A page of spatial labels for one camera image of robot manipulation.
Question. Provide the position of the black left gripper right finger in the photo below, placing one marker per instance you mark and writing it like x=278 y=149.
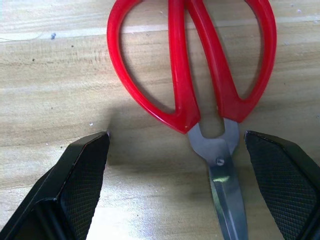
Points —
x=285 y=185

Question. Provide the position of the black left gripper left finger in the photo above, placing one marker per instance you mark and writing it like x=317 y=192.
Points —
x=75 y=185

